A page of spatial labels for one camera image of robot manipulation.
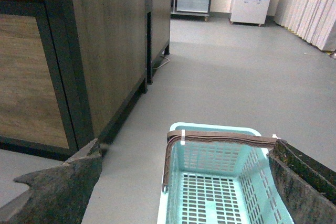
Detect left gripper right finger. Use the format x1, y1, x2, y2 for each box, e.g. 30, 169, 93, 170
269, 139, 335, 223

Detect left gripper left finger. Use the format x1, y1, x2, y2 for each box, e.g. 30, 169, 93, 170
1, 138, 102, 223

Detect brown basket handle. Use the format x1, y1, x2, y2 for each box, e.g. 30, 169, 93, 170
162, 130, 278, 192

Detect light teal plastic basket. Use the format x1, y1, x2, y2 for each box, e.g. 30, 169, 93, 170
157, 122, 293, 223

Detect wooden panel display stand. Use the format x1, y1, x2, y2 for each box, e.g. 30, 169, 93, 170
1, 0, 171, 160

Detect white curtain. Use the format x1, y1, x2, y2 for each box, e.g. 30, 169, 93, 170
274, 0, 335, 52

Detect white floor cable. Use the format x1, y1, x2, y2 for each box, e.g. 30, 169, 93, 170
152, 55, 170, 71

